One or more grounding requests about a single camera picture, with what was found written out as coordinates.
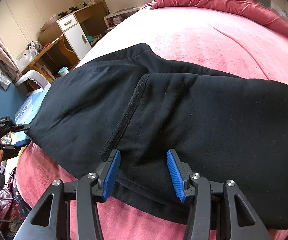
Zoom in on black pants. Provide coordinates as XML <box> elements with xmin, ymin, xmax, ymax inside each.
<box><xmin>27</xmin><ymin>43</ymin><xmax>288</xmax><ymax>229</ymax></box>

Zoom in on maroon jacket sleeve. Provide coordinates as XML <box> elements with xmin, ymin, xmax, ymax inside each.
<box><xmin>0</xmin><ymin>168</ymin><xmax>32</xmax><ymax>239</ymax></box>

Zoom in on clear plastic bag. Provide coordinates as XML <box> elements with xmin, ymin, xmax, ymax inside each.
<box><xmin>16</xmin><ymin>41</ymin><xmax>43</xmax><ymax>72</ymax></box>

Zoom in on teal lidded cup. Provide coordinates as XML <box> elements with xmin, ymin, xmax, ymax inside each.
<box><xmin>58</xmin><ymin>67</ymin><xmax>69</xmax><ymax>76</ymax></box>

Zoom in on wooden desk shelf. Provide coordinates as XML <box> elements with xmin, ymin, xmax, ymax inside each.
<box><xmin>22</xmin><ymin>2</ymin><xmax>107</xmax><ymax>82</ymax></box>

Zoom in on white cabinet with drawer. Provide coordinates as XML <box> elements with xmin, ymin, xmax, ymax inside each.
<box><xmin>57</xmin><ymin>14</ymin><xmax>91</xmax><ymax>60</ymax></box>

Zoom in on pink bed with sheet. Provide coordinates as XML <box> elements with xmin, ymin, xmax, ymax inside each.
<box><xmin>16</xmin><ymin>7</ymin><xmax>288</xmax><ymax>239</ymax></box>

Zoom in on white low bedside shelf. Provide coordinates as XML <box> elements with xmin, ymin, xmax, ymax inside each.
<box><xmin>104</xmin><ymin>7</ymin><xmax>141</xmax><ymax>32</ymax></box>

